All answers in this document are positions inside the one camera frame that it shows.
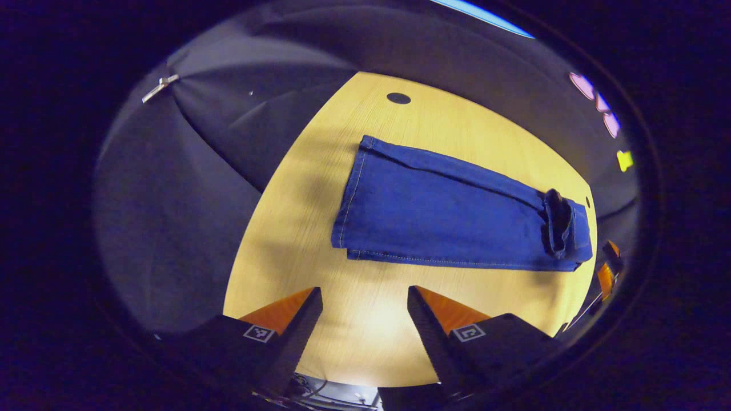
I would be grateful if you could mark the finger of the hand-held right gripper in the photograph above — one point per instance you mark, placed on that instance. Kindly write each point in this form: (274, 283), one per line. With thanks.
(613, 251)
(605, 279)

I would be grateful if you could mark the blue denim jeans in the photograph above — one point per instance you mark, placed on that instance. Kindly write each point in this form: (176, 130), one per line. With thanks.
(434, 211)

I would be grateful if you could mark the black backdrop cloth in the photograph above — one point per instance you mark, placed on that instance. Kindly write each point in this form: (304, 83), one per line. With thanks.
(188, 188)

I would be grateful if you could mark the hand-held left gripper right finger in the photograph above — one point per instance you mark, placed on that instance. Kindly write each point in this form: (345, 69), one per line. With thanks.
(434, 337)

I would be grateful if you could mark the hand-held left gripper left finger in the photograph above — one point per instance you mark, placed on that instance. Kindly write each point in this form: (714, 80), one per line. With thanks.
(297, 337)

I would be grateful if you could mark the white cloth clip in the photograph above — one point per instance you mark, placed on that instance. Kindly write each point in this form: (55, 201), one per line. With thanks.
(160, 87)

